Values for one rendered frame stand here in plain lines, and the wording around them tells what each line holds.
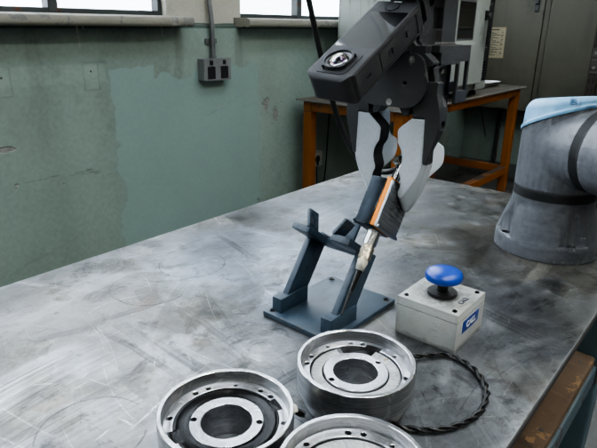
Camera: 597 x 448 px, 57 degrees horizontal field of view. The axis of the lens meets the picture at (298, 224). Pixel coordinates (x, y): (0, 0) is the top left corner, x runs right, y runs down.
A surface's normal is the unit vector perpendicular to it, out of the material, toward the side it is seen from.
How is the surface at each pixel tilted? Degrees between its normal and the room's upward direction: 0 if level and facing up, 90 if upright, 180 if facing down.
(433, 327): 90
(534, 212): 72
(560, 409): 0
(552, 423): 0
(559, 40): 90
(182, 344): 0
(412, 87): 90
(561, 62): 90
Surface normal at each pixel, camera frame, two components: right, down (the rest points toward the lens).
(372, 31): -0.29, -0.67
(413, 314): -0.64, 0.25
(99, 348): 0.01, -0.94
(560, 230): -0.16, 0.04
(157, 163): 0.77, 0.22
